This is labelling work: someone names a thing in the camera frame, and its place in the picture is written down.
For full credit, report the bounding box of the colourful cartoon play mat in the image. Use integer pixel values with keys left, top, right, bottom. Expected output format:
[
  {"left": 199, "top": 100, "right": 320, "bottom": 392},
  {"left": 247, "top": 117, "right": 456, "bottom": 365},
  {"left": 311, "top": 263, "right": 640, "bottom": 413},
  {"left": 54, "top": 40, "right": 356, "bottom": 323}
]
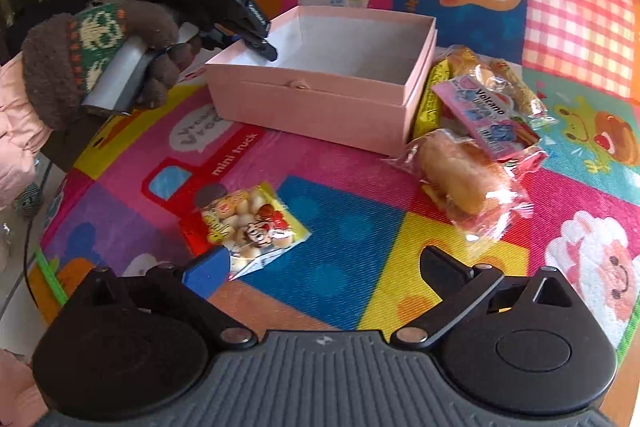
[{"left": 28, "top": 0, "right": 639, "bottom": 352}]

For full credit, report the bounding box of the long bread roll packet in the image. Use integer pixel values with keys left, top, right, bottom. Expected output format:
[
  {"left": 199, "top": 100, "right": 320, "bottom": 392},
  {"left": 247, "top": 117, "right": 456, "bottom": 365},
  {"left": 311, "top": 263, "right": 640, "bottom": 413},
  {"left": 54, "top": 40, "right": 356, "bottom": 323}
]
[{"left": 387, "top": 129, "right": 548, "bottom": 248}]

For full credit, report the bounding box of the sesame stick snack packet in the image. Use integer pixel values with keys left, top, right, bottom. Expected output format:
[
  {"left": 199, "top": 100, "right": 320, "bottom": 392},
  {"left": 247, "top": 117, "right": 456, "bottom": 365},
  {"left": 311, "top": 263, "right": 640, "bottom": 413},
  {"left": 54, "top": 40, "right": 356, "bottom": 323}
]
[{"left": 489, "top": 58, "right": 558, "bottom": 130}]

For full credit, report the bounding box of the yellow snack bar wrapper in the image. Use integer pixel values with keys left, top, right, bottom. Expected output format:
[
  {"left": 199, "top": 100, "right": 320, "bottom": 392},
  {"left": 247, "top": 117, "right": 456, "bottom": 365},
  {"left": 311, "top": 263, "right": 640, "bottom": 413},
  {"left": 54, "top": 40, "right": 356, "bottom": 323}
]
[{"left": 412, "top": 58, "right": 450, "bottom": 139}]

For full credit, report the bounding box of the pink jacket left forearm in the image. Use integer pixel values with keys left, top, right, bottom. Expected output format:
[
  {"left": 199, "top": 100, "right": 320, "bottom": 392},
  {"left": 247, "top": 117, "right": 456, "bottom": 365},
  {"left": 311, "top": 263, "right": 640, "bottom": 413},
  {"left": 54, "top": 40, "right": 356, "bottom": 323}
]
[{"left": 0, "top": 53, "right": 51, "bottom": 209}]

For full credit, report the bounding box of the brown knitted gloved left hand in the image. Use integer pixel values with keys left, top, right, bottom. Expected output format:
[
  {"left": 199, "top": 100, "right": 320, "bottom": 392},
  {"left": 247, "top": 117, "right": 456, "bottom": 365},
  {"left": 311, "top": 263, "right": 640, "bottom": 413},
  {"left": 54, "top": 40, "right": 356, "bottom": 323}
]
[{"left": 23, "top": 0, "right": 202, "bottom": 131}]

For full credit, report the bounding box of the biscuit ball snack bag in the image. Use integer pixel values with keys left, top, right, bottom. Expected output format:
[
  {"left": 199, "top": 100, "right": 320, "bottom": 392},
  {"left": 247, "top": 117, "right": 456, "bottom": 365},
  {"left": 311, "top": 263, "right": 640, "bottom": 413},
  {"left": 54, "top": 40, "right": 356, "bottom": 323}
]
[{"left": 179, "top": 183, "right": 310, "bottom": 281}]

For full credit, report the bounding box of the pink Volcano snack packet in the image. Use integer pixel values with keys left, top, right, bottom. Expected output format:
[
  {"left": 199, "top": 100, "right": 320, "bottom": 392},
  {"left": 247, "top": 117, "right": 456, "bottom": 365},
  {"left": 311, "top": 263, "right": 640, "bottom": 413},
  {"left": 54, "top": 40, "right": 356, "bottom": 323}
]
[{"left": 433, "top": 75, "right": 540, "bottom": 161}]

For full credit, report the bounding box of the pink cardboard box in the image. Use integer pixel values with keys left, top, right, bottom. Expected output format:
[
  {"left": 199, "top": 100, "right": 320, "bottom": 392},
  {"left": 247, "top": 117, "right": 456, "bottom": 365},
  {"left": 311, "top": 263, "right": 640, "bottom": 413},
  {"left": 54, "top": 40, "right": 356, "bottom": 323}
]
[{"left": 205, "top": 5, "right": 437, "bottom": 156}]

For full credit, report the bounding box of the round bun clear packet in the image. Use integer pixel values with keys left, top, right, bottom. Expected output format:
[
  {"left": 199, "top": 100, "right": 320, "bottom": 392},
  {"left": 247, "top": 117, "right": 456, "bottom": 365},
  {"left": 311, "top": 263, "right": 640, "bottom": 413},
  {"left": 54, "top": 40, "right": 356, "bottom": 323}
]
[{"left": 444, "top": 46, "right": 497, "bottom": 88}]

